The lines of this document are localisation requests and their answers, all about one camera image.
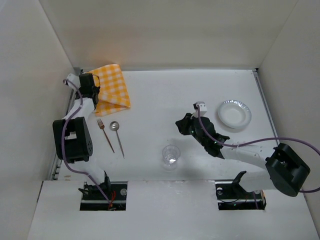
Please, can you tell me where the yellow white checkered cloth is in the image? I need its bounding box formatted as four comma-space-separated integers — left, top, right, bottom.
90, 64, 131, 117

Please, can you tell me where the white paper plate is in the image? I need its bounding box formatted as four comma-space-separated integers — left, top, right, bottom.
217, 99, 252, 129

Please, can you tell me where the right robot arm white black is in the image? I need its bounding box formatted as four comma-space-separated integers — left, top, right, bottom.
175, 113, 311, 197

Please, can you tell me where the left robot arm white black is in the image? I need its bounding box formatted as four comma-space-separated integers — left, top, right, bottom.
52, 72, 110, 202

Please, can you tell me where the clear plastic cup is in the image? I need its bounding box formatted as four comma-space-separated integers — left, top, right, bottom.
162, 144, 181, 171

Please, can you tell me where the copper fork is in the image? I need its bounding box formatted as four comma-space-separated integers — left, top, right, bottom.
96, 118, 115, 153

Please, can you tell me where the silver spoon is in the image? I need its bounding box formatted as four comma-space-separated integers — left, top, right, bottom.
109, 121, 125, 158

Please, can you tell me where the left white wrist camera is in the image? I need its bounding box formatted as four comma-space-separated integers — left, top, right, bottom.
65, 73, 81, 88

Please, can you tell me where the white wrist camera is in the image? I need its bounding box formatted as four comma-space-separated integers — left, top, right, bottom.
65, 73, 81, 88
193, 101, 208, 116

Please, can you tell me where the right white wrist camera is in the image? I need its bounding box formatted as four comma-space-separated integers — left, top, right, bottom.
193, 101, 208, 116

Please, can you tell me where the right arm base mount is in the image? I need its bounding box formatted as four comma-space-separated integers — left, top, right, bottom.
215, 181, 267, 211

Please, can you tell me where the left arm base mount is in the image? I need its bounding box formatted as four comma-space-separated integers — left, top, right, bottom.
78, 182, 128, 212

